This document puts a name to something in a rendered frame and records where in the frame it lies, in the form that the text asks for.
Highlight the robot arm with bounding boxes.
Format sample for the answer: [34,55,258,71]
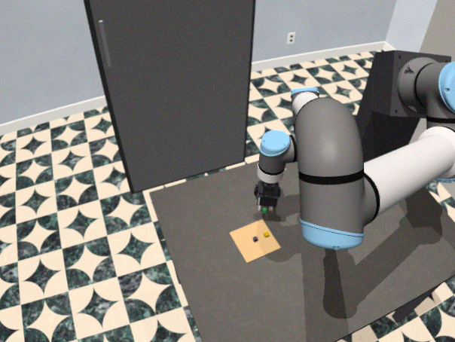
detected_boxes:
[257,57,455,250]

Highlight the peach flat mat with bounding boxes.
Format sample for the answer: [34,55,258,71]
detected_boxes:
[230,220,281,263]

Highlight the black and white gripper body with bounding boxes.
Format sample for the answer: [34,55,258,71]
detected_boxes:
[258,181,279,207]

